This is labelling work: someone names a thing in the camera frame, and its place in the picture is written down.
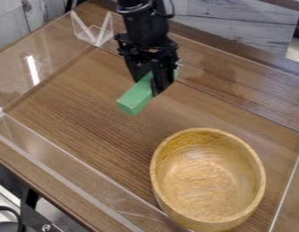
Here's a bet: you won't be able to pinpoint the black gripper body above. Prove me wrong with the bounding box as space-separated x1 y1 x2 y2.
114 14 182 66

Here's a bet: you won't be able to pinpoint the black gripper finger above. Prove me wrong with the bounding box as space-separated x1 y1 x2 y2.
124 54 152 82
150 56 180 96

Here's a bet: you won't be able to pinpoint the green rectangular block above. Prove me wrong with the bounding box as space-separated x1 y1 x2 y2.
115 67 182 117

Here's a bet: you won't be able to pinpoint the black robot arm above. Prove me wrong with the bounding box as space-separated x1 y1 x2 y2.
115 0 179 96

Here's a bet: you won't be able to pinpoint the brown wooden bowl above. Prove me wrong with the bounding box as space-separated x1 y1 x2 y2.
150 128 267 232

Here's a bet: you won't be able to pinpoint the clear acrylic tray walls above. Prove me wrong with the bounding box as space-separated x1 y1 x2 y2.
0 17 299 232

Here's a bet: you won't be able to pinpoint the clear acrylic corner bracket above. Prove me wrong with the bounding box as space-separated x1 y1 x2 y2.
71 11 114 47

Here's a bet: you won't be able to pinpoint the black table leg bracket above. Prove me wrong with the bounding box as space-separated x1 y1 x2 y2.
20 188 63 232

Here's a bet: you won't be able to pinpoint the black cable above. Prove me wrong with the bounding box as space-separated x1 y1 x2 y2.
0 206 28 232

